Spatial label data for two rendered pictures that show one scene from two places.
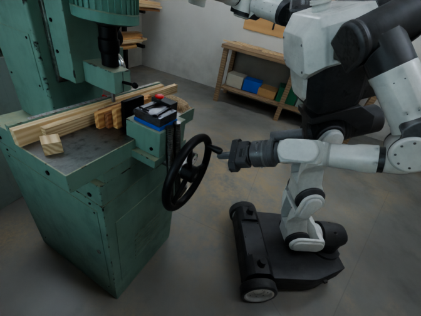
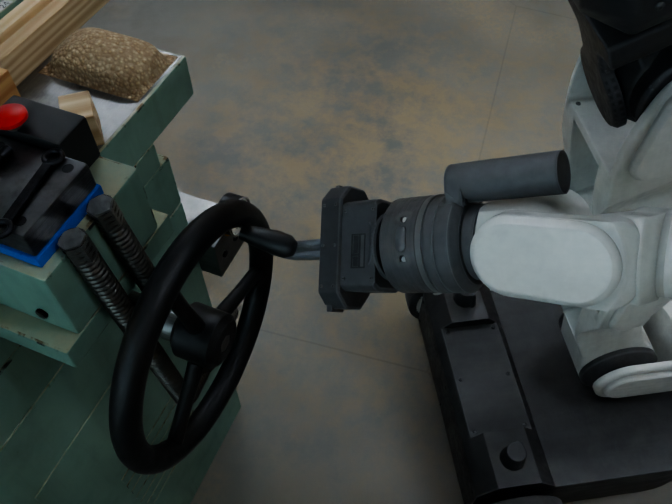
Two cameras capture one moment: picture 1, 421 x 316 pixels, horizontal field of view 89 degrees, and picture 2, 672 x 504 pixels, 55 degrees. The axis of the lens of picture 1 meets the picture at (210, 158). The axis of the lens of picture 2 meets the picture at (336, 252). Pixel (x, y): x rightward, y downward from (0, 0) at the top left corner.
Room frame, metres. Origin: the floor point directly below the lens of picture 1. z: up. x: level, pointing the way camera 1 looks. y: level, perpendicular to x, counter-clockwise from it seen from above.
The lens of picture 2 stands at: (0.25, -0.09, 1.40)
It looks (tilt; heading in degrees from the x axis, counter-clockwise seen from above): 53 degrees down; 2
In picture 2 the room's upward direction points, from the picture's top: straight up
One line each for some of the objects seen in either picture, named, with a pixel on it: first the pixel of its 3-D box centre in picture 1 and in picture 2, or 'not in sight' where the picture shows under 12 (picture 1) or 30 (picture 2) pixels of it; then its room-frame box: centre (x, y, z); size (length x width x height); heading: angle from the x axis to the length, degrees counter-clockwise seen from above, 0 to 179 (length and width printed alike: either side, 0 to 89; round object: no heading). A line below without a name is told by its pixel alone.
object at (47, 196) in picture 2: (159, 110); (25, 173); (0.62, 0.19, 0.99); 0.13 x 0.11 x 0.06; 160
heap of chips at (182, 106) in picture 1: (174, 101); (104, 52); (0.89, 0.21, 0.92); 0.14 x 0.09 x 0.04; 70
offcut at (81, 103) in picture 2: not in sight; (81, 120); (0.77, 0.21, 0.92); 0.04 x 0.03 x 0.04; 22
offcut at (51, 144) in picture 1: (51, 144); not in sight; (0.43, 0.42, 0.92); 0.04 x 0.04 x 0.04; 45
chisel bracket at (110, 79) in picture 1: (108, 78); not in sight; (0.69, 0.40, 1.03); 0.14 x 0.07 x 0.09; 70
